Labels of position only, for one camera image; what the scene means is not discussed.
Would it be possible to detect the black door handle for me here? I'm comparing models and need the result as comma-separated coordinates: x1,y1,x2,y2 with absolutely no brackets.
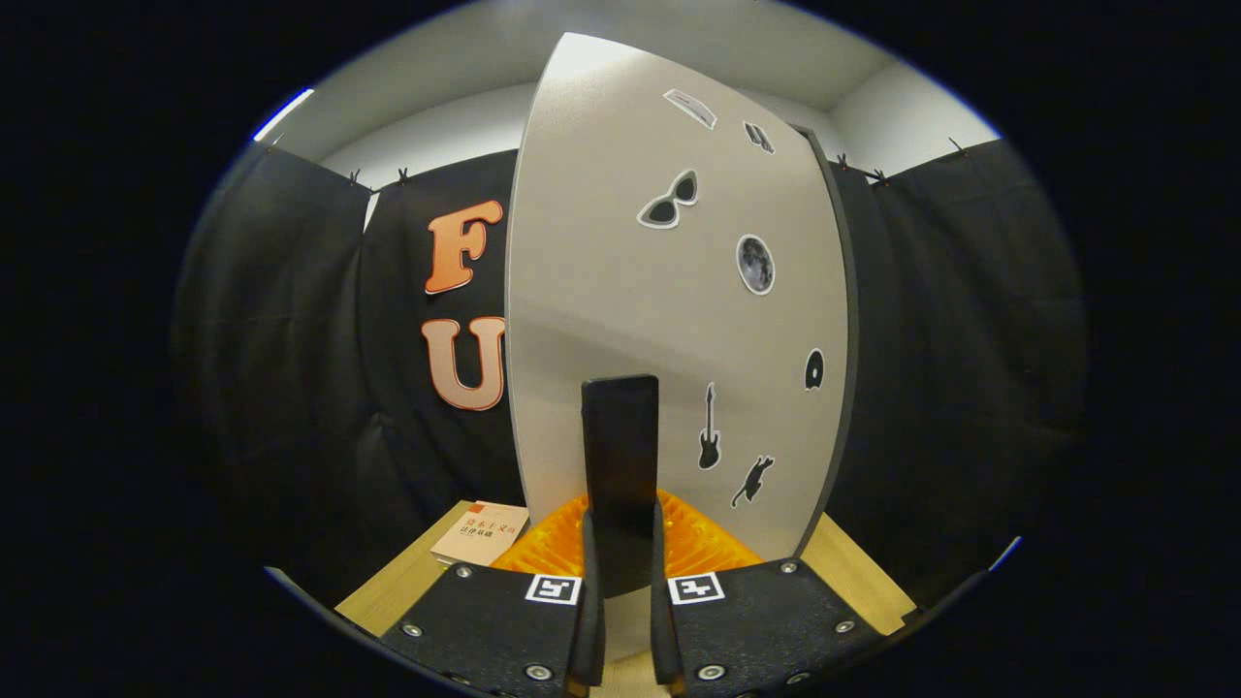
582,375,660,597

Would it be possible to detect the black backdrop cloth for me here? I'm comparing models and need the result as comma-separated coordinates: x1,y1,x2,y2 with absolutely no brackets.
175,136,1087,612

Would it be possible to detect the narrow ceiling light strip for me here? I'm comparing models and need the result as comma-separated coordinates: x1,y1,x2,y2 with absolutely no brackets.
254,87,316,142

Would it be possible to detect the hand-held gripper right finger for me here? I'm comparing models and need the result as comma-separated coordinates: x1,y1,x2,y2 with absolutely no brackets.
648,490,888,698

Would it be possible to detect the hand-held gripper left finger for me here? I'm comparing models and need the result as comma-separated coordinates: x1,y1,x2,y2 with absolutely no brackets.
380,492,608,698

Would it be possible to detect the row of black cloth clips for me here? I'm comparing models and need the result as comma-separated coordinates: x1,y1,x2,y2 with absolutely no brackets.
349,138,969,187

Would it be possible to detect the cream and orange cover book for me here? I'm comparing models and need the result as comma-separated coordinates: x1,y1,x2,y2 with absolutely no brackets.
430,500,530,568

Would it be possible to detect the beige shoe cabinet door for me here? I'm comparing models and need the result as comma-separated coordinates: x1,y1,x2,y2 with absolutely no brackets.
504,32,852,660

